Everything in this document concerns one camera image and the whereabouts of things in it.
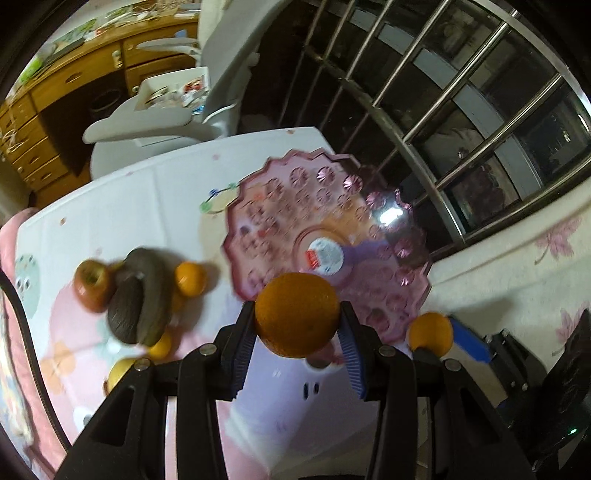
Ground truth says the dark green cucumber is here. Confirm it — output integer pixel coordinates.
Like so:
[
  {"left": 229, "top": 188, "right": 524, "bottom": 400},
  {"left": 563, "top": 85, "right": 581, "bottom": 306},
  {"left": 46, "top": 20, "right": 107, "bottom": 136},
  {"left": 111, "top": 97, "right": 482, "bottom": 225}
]
[{"left": 124, "top": 248, "right": 175, "bottom": 347}]

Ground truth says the yellow pear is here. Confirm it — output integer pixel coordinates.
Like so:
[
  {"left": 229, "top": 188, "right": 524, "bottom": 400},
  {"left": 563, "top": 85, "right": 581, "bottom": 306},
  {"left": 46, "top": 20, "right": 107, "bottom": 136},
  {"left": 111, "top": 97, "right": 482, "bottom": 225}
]
[{"left": 106, "top": 358, "right": 136, "bottom": 393}]

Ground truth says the small yellow kumquat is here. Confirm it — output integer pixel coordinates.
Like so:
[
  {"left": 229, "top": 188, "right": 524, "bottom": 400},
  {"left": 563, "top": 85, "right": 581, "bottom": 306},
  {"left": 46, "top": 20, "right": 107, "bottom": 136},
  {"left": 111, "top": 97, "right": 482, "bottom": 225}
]
[{"left": 147, "top": 328, "right": 173, "bottom": 362}]

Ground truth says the pink plastic fruit tray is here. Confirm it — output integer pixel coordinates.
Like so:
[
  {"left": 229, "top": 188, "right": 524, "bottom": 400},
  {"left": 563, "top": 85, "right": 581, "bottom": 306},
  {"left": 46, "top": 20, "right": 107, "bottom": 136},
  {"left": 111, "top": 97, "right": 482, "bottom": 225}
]
[{"left": 222, "top": 149, "right": 431, "bottom": 343}]

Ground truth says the red apple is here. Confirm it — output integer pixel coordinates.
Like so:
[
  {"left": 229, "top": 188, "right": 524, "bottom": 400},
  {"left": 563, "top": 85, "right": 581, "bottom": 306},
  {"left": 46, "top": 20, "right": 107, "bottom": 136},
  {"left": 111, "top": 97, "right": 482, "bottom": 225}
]
[{"left": 73, "top": 259, "right": 115, "bottom": 313}]

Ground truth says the grey office chair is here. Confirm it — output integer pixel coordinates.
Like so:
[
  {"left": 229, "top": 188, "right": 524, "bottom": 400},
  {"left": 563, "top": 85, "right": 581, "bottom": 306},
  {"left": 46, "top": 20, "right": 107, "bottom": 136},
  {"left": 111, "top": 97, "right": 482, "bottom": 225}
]
[{"left": 83, "top": 1, "right": 288, "bottom": 180}]

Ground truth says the metal window grille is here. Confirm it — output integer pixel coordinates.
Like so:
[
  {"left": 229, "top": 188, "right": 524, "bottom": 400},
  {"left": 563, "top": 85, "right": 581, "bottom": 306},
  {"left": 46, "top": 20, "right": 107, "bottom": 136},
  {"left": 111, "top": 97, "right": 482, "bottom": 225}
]
[{"left": 277, "top": 1, "right": 590, "bottom": 254}]

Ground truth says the large orange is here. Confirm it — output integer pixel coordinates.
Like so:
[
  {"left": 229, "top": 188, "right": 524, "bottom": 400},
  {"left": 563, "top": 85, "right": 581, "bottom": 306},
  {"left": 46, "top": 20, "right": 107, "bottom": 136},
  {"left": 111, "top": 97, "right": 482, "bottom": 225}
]
[{"left": 254, "top": 272, "right": 341, "bottom": 359}]

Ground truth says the dark avocado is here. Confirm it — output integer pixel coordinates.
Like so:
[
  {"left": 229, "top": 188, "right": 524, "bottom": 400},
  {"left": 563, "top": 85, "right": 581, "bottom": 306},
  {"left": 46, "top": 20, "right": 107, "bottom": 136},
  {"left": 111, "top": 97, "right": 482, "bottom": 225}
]
[{"left": 107, "top": 277, "right": 143, "bottom": 345}]

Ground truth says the wooden desk with drawers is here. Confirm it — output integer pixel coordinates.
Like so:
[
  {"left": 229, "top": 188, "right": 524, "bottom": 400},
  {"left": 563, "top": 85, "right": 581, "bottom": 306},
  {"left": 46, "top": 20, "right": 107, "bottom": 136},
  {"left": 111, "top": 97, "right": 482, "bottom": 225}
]
[{"left": 1, "top": 12, "right": 198, "bottom": 192}]

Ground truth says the small orange tangerine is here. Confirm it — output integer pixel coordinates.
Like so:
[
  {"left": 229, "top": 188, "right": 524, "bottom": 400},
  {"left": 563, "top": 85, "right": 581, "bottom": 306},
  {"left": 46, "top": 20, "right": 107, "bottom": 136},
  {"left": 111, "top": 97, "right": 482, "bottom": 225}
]
[{"left": 174, "top": 261, "right": 208, "bottom": 298}]

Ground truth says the white floral curtain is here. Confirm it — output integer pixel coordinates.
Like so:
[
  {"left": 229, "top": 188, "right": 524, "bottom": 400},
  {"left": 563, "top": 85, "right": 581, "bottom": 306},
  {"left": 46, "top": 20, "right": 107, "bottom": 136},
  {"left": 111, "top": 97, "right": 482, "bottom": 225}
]
[{"left": 423, "top": 182, "right": 590, "bottom": 367}]

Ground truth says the black cable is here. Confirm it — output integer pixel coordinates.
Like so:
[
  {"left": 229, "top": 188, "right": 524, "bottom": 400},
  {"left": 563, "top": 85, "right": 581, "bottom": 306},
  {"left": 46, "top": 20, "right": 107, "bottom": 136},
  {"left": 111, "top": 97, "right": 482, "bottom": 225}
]
[{"left": 0, "top": 269, "right": 73, "bottom": 451}]

